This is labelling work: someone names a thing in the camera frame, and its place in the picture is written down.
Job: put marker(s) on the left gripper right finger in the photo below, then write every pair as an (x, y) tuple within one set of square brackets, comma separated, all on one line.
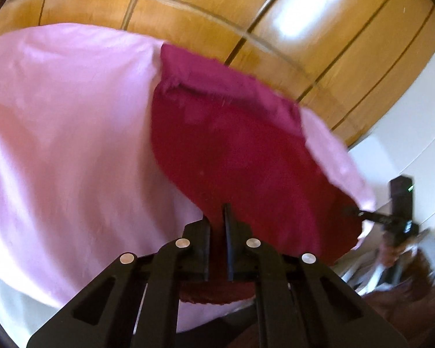
[(301, 304)]

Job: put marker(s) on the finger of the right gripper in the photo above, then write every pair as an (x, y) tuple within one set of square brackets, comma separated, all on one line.
[(372, 216)]

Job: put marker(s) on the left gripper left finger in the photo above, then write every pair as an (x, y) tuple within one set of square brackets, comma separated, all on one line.
[(134, 301)]

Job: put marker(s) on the dark red long-sleeve shirt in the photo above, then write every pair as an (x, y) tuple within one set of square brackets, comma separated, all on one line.
[(224, 138)]

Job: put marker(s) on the person's right hand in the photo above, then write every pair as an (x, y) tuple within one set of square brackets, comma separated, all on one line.
[(388, 254)]

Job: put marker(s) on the pink bedspread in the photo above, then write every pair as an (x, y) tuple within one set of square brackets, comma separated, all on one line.
[(79, 182)]

